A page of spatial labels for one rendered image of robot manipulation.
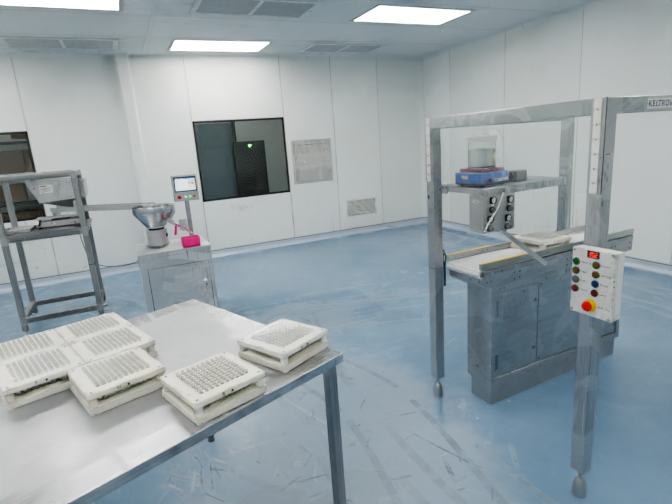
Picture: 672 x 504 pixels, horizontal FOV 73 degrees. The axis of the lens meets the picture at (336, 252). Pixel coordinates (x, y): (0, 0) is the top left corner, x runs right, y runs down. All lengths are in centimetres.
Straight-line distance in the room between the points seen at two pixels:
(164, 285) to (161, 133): 319
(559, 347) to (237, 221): 522
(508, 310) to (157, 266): 292
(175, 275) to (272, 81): 400
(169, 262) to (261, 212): 327
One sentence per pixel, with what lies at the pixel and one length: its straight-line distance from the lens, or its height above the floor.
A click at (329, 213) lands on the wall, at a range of 777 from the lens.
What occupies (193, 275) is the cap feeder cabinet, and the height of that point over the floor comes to 50.
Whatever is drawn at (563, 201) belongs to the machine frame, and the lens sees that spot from 345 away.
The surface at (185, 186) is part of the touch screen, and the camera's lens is 463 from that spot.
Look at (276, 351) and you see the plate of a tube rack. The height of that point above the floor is 90.
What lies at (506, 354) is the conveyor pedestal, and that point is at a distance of 296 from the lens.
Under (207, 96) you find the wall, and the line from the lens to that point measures 719.
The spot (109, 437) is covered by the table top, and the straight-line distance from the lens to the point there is 154.
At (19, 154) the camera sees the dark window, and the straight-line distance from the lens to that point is 712.
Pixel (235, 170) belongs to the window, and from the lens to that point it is 722.
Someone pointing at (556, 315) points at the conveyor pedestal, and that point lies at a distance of 321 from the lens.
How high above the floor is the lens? 160
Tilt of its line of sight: 14 degrees down
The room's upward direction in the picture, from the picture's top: 4 degrees counter-clockwise
